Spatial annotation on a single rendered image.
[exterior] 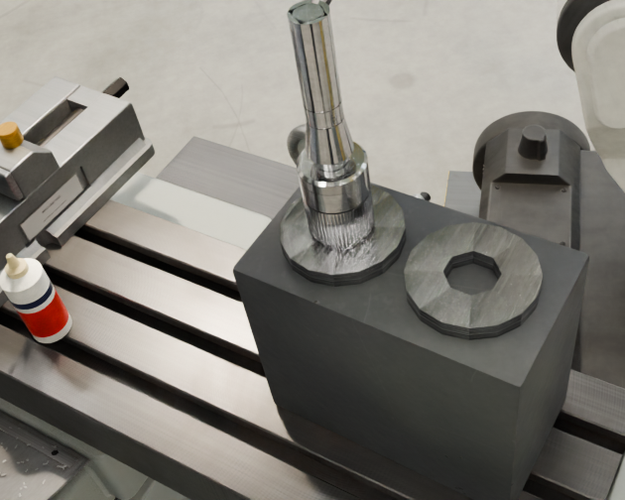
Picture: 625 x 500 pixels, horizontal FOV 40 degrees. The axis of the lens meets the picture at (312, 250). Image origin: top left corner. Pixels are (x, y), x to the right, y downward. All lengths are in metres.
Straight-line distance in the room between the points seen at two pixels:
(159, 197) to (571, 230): 0.60
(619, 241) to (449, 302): 0.80
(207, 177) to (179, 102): 1.36
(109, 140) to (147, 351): 0.26
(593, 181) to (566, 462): 0.77
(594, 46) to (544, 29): 1.79
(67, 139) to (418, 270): 0.50
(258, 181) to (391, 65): 1.41
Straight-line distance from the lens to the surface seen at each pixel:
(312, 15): 0.49
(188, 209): 1.10
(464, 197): 1.62
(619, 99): 0.98
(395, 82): 2.54
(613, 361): 1.21
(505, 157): 1.39
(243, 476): 0.73
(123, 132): 0.99
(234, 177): 1.26
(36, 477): 0.87
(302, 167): 0.56
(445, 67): 2.58
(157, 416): 0.78
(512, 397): 0.55
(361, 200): 0.57
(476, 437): 0.61
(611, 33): 0.93
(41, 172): 0.91
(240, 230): 1.05
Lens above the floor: 1.56
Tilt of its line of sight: 48 degrees down
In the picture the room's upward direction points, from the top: 11 degrees counter-clockwise
